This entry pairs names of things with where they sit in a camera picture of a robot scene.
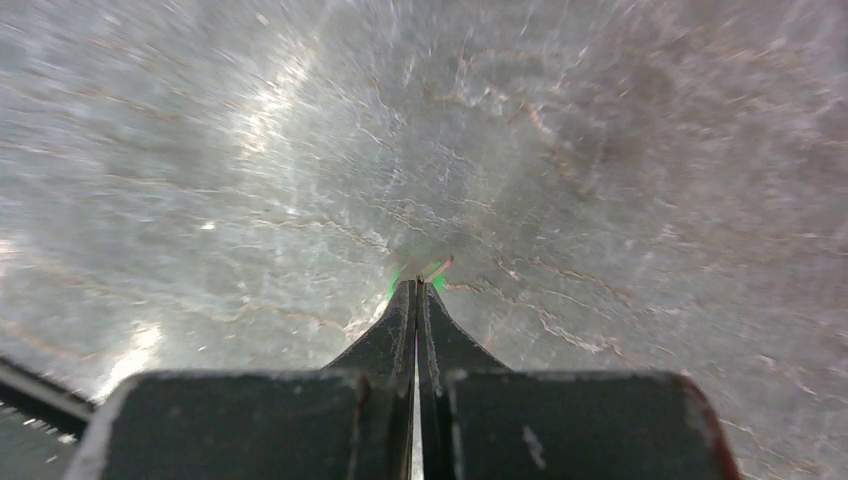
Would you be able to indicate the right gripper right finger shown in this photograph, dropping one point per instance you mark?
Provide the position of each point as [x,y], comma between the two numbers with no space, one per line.
[462,395]

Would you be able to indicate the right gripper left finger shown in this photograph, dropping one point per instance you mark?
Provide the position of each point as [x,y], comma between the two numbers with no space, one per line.
[383,361]

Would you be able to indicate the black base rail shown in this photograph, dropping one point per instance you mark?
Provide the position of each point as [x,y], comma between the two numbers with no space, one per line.
[41,399]

